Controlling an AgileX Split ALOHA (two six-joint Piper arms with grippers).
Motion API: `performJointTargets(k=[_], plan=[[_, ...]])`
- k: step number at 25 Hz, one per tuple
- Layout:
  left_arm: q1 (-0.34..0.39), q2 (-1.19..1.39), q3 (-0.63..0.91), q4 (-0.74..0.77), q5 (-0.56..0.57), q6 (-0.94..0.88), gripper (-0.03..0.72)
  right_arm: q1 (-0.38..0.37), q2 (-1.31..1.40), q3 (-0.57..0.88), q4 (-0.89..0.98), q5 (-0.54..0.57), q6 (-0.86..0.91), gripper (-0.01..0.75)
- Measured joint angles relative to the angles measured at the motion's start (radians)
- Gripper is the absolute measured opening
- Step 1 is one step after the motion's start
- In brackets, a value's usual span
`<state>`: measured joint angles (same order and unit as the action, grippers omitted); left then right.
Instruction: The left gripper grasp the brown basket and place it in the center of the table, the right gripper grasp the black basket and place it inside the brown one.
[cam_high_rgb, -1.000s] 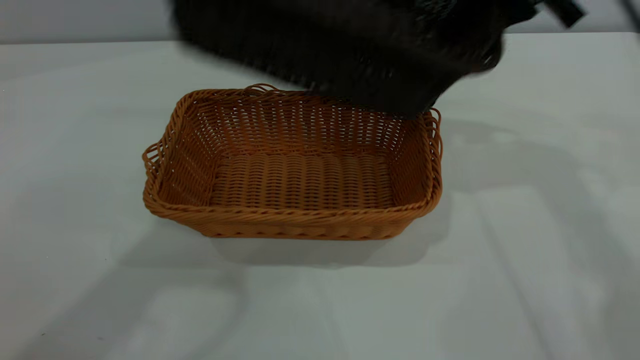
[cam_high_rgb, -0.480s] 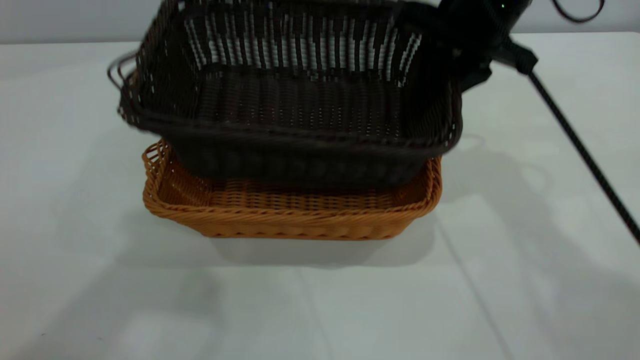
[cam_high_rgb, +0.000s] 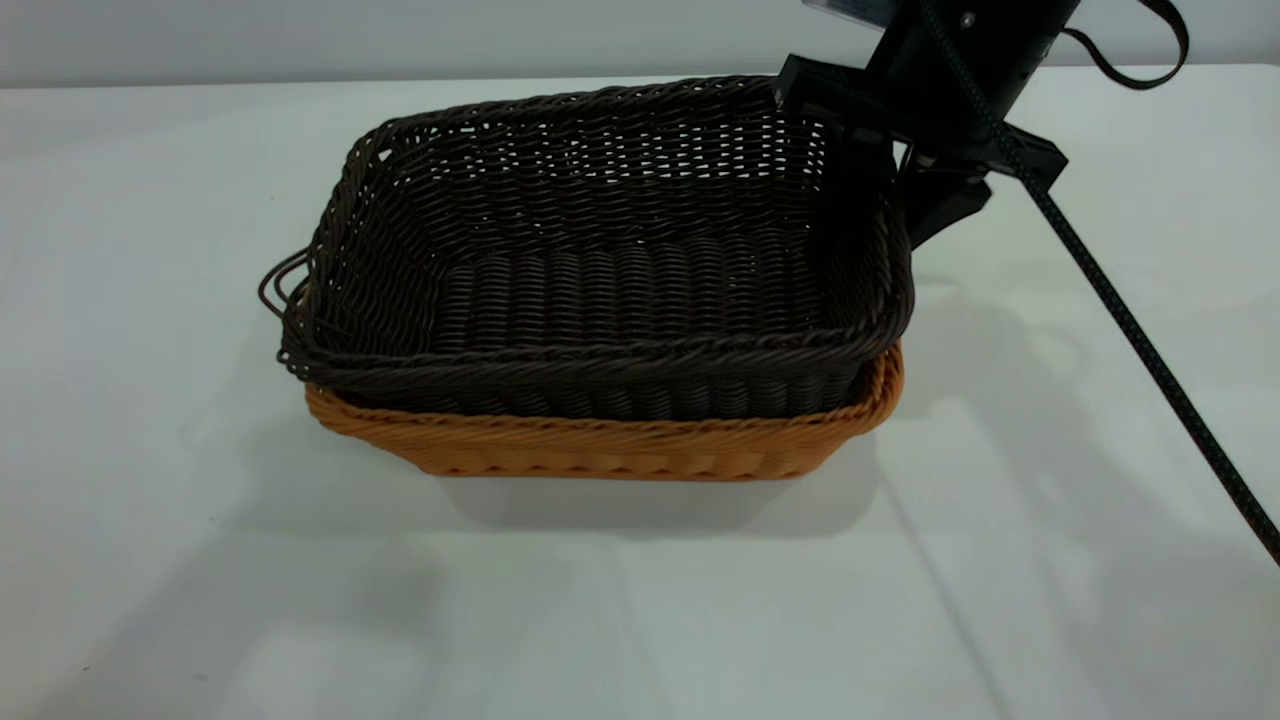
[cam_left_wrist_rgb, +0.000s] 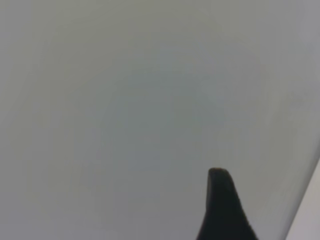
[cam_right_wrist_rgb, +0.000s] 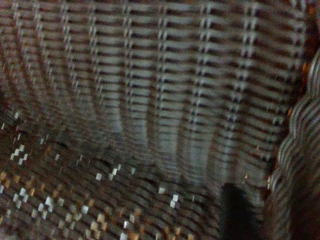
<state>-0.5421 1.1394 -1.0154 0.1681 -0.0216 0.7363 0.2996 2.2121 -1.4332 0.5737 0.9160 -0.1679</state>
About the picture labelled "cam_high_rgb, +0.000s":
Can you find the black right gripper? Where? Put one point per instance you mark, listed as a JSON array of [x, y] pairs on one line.
[[950, 90]]

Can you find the dark brown wicker basket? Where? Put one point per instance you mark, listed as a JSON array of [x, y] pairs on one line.
[[620, 290]]

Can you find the orange wicker basket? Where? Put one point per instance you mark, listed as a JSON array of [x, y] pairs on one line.
[[620, 448]]

